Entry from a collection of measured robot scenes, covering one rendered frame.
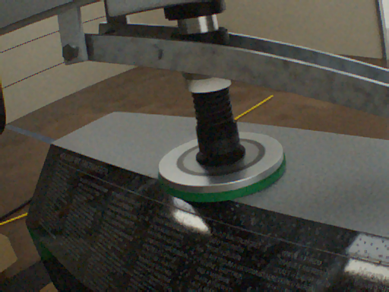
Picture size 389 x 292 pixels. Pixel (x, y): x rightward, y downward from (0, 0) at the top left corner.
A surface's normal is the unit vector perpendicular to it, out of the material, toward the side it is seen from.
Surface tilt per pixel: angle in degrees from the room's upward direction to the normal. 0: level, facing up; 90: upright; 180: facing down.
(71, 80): 90
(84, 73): 90
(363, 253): 45
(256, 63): 90
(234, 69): 90
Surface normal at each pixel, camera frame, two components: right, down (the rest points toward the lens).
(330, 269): -0.61, -0.39
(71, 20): -0.37, 0.40
